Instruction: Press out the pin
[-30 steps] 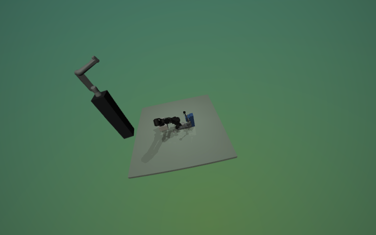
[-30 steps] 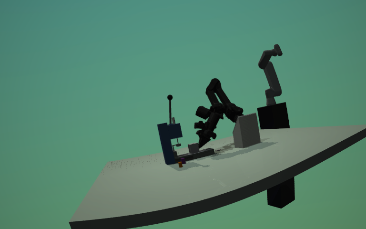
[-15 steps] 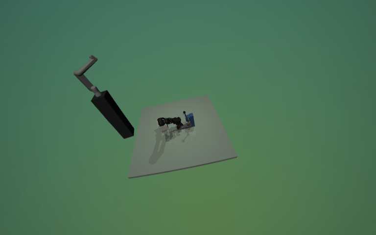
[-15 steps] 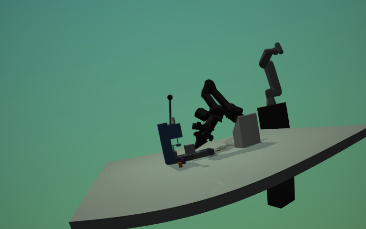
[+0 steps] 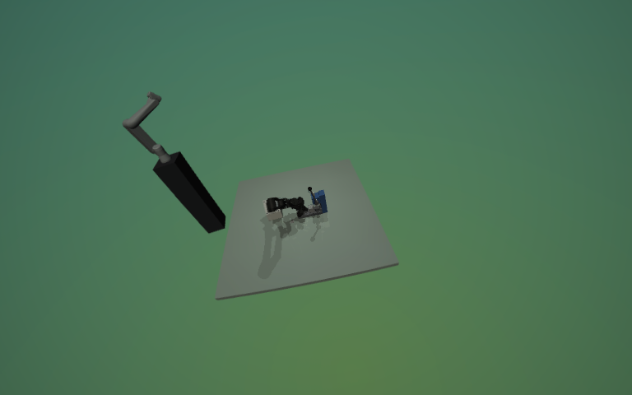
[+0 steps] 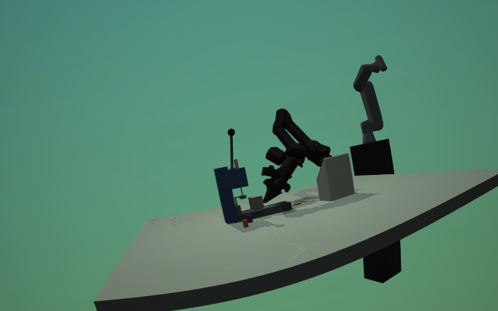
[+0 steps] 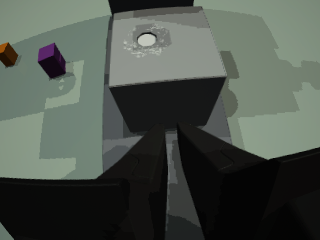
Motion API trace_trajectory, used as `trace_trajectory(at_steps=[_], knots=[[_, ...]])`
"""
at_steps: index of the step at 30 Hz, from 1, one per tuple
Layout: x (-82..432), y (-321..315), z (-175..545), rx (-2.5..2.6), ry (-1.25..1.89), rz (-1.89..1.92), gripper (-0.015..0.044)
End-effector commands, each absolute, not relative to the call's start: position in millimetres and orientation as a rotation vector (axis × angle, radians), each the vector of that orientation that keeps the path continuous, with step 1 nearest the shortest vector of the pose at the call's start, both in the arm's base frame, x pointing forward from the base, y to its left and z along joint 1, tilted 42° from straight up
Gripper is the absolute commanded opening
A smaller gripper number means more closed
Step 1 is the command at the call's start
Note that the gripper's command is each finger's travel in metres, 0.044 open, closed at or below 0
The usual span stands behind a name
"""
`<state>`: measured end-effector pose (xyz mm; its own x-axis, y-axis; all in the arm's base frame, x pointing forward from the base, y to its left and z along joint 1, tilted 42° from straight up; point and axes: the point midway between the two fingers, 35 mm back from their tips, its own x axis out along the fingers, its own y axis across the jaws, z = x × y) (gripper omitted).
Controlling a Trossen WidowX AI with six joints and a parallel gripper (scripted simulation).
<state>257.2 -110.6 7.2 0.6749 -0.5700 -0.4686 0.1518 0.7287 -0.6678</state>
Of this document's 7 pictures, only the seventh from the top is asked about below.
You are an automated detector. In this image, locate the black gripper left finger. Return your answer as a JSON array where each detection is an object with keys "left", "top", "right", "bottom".
[{"left": 0, "top": 124, "right": 168, "bottom": 240}]

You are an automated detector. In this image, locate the purple block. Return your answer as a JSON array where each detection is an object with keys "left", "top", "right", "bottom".
[{"left": 37, "top": 43, "right": 65, "bottom": 79}]

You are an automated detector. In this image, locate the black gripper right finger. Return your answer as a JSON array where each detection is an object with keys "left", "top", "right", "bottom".
[{"left": 176, "top": 123, "right": 320, "bottom": 240}]

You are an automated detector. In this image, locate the small orange block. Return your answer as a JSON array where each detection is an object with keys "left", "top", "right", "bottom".
[{"left": 0, "top": 43, "right": 17, "bottom": 67}]

